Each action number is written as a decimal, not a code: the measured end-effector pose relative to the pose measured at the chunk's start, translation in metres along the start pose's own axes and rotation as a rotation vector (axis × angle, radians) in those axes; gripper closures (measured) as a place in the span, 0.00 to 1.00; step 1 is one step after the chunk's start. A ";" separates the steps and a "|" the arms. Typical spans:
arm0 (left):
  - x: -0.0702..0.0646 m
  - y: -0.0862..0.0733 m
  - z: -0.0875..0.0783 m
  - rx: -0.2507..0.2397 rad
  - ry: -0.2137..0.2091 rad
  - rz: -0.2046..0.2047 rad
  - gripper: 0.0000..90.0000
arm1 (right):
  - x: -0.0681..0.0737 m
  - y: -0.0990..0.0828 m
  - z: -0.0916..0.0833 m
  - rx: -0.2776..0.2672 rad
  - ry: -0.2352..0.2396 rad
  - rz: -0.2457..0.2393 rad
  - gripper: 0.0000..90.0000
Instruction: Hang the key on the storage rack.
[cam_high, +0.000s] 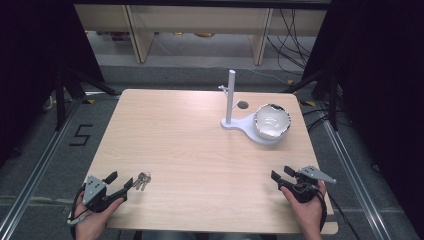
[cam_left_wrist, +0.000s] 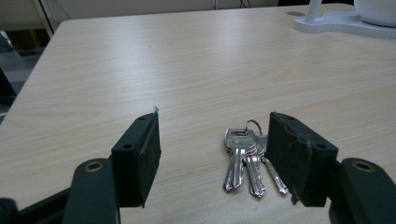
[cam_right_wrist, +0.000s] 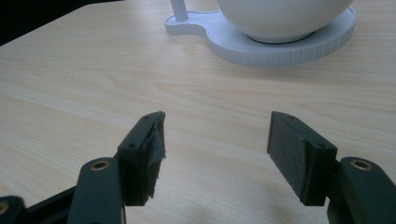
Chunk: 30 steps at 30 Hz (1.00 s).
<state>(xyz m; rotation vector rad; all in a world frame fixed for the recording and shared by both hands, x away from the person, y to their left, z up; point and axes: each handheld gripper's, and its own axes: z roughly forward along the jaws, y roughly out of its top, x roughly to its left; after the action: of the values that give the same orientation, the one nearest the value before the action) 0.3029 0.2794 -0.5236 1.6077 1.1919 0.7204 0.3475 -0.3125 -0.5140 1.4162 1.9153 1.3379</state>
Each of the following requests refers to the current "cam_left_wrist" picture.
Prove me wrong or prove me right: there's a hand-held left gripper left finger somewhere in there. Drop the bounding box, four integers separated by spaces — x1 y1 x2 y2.
110 111 163 209

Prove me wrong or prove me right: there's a white round bowl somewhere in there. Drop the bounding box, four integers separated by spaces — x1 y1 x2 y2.
353 0 396 28

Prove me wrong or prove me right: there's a silver key bunch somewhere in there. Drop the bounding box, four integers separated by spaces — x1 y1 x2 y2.
222 119 290 199

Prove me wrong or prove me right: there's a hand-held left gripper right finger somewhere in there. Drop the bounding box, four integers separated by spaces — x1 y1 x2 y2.
266 111 340 208

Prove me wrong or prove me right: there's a white stand base with pole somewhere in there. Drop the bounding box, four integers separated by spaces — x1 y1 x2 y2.
291 0 396 40

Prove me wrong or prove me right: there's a white metal frame leg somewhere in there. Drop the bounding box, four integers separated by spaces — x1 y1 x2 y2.
32 0 60 39

